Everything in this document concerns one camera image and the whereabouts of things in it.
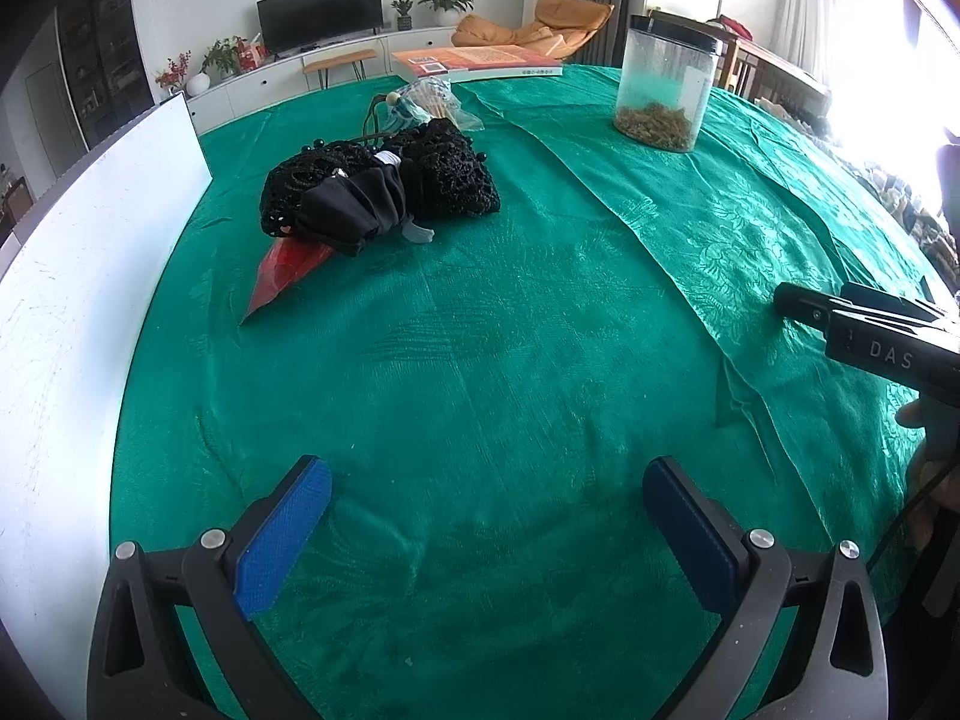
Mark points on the green potted plant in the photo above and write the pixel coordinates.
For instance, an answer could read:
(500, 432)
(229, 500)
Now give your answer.
(221, 56)

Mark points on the black crochet cloth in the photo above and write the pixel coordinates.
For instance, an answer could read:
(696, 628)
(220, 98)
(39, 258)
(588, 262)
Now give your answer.
(450, 165)

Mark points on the person's right hand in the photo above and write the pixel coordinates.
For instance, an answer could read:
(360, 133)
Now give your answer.
(919, 495)

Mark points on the clear bag of wooden sticks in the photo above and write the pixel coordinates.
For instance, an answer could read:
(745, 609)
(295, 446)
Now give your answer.
(431, 101)

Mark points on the white board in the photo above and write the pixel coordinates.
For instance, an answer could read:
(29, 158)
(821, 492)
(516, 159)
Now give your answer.
(82, 300)

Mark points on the orange lounge chair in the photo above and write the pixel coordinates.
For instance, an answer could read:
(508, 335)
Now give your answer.
(562, 15)

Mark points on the small potted plant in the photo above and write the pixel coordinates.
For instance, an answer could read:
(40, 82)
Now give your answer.
(403, 13)

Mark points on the red gift box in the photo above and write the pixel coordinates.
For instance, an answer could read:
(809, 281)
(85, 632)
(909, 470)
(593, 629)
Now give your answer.
(253, 56)

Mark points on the small translucent plastic piece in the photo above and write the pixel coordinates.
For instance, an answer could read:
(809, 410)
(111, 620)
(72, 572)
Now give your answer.
(418, 232)

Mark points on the clear plastic jar black lid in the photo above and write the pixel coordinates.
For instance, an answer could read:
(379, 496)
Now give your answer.
(664, 90)

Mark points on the orange book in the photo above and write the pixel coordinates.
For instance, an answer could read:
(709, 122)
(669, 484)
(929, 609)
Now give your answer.
(472, 60)

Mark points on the large leafy potted plant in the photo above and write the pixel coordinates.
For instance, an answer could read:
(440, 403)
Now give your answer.
(448, 0)

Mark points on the black fabric pouch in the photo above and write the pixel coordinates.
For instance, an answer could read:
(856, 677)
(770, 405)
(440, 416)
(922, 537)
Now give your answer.
(352, 202)

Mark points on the wooden bench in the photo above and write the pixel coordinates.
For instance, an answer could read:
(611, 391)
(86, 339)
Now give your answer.
(337, 58)

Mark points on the black television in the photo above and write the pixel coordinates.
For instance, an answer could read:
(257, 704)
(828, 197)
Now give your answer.
(319, 11)

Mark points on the dark glass cabinet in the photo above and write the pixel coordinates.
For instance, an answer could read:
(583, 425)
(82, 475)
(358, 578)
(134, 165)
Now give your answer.
(109, 52)

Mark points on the white television cabinet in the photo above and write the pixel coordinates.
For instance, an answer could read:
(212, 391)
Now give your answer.
(255, 86)

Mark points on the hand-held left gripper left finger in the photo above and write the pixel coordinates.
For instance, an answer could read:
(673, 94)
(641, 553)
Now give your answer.
(281, 532)

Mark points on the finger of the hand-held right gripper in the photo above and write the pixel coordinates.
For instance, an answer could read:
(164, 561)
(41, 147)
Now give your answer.
(810, 307)
(892, 300)

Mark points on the red flowers in white vase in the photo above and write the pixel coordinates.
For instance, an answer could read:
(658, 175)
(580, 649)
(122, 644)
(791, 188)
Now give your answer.
(176, 79)

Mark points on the red plastic packet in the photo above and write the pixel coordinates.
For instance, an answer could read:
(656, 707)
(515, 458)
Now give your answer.
(281, 274)

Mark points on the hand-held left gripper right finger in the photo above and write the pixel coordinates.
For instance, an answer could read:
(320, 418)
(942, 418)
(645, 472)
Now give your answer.
(694, 532)

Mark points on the green tablecloth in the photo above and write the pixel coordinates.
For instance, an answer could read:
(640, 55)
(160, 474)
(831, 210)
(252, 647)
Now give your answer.
(487, 360)

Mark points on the white door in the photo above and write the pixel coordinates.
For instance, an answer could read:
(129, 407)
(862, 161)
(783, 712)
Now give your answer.
(43, 120)

